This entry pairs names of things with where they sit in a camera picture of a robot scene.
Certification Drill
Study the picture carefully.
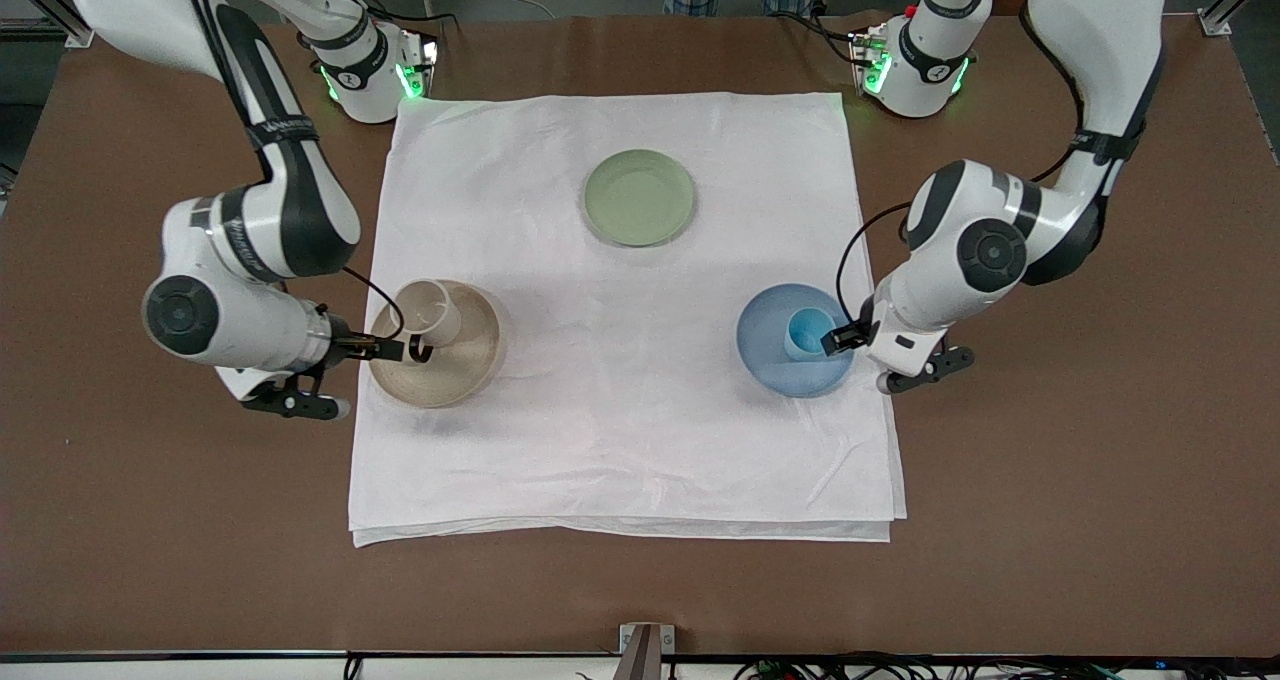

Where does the blue cup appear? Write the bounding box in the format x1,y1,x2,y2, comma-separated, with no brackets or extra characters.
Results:
783,306,839,364

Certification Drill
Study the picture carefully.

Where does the white mug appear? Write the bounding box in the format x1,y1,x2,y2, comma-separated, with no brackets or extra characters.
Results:
395,278,466,365

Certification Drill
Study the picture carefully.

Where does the blue plate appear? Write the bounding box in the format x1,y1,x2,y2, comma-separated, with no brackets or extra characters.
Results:
736,283,859,399

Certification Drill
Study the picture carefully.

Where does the beige gray plate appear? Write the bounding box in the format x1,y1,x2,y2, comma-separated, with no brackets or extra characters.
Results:
368,280,504,409

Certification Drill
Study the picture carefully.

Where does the green plate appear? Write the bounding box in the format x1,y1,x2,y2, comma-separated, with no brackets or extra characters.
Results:
582,148,698,249

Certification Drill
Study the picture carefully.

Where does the white cloth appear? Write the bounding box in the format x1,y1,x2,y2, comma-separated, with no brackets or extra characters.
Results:
348,92,908,548

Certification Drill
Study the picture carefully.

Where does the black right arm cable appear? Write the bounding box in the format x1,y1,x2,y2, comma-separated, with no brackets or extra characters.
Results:
175,0,407,341

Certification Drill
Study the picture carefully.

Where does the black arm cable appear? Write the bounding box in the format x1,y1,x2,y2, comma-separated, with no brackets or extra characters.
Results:
836,5,1091,326
175,0,407,341

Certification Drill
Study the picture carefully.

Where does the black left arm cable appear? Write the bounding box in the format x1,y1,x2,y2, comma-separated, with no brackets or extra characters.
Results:
836,5,1091,326

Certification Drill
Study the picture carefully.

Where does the tangled black cable bundle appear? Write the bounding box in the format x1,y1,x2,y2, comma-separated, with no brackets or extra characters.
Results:
735,660,1280,680

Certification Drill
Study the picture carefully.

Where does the grey metal camera bracket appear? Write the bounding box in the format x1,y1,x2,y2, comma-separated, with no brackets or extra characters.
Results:
618,623,676,680

